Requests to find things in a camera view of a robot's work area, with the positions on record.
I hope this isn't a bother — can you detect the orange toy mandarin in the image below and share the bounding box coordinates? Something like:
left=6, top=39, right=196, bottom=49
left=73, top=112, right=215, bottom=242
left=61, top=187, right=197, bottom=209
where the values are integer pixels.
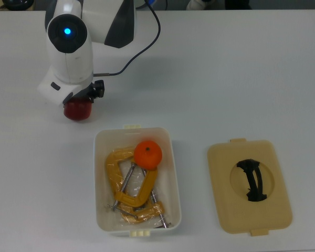
left=133, top=140, right=163, bottom=170

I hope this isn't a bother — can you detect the beige plastic container lid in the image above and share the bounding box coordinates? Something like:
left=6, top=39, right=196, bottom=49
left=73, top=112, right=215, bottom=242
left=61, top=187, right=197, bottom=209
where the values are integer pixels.
left=206, top=138, right=293, bottom=237

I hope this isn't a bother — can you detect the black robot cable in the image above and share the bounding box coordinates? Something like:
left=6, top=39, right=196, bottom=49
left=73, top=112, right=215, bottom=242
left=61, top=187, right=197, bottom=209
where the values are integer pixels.
left=92, top=0, right=162, bottom=77

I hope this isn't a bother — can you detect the red toy apple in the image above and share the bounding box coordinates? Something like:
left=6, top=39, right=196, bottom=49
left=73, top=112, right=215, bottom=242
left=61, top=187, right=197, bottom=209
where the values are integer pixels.
left=62, top=100, right=93, bottom=122

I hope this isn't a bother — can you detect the yellow C-clamp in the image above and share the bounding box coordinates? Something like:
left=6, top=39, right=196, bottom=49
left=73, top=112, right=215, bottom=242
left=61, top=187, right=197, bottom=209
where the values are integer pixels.
left=107, top=188, right=172, bottom=229
left=106, top=146, right=159, bottom=208

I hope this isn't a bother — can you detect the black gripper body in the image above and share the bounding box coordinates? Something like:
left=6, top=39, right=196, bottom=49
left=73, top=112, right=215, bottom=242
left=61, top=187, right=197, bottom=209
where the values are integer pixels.
left=62, top=85, right=96, bottom=104

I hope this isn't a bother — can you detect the black lid handle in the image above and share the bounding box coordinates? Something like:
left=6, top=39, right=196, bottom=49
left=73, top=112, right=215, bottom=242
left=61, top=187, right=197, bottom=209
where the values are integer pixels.
left=236, top=158, right=268, bottom=203

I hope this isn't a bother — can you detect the white plastic container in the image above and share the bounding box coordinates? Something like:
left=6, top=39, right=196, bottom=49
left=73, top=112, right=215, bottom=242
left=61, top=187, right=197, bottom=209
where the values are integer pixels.
left=93, top=124, right=182, bottom=238

